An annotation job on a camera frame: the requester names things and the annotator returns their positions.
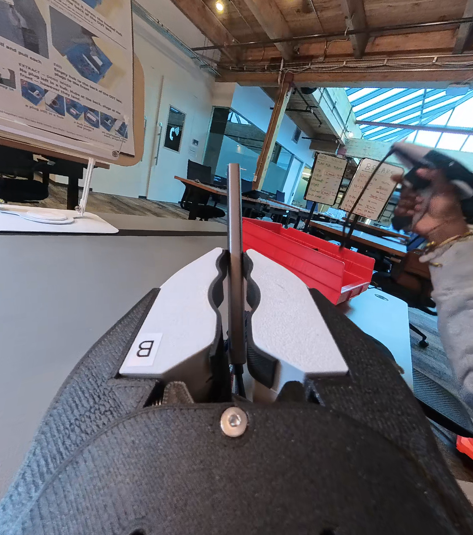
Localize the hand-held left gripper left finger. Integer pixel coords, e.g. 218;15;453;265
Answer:
119;247;225;403

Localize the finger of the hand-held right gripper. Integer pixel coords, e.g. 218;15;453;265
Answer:
391;141;425;164

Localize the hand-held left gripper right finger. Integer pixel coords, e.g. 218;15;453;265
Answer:
243;249;349;403

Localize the grey usb hub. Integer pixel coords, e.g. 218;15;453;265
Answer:
226;163;247;365

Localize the person's right forearm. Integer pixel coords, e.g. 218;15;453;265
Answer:
423;232;473;428

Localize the person's right hand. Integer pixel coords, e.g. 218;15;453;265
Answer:
391;167;473;249

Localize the handwritten whiteboard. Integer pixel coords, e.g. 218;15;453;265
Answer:
303;152;348;206
339;157;406;221

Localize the white side table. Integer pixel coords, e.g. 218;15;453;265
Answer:
342;288;414;379

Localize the black office chair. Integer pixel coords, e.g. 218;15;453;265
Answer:
180;160;226;221

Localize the wooden office desk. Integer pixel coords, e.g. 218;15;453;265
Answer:
174;176;229;198

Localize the grey mesh chair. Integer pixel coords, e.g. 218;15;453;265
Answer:
410;366;473;439

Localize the white poster stand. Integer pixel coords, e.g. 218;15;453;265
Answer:
0;106;133;235

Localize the phone icon door sign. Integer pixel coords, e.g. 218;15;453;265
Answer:
164;106;187;154

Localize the wooden rounded panel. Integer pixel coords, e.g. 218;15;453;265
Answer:
130;54;146;168

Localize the instruction poster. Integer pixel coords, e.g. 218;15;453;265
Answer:
0;0;135;158

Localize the gold bracelet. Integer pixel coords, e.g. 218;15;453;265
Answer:
423;230;473;268

